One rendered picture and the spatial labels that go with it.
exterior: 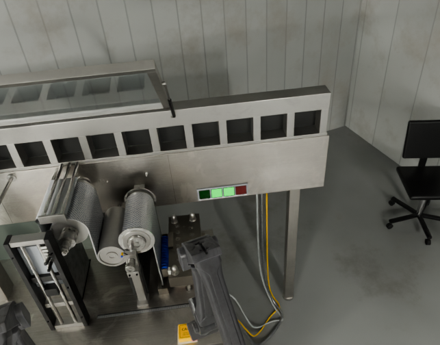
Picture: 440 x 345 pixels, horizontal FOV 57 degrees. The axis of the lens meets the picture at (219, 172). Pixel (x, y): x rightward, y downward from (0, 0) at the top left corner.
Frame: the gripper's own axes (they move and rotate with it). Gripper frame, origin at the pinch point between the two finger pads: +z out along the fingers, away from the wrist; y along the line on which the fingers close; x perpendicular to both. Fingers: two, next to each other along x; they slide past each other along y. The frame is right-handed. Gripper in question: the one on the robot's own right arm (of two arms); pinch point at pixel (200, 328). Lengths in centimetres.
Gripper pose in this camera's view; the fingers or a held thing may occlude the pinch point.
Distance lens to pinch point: 166.1
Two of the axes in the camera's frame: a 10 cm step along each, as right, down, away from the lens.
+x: 3.6, 8.6, -3.6
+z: -1.3, 4.3, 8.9
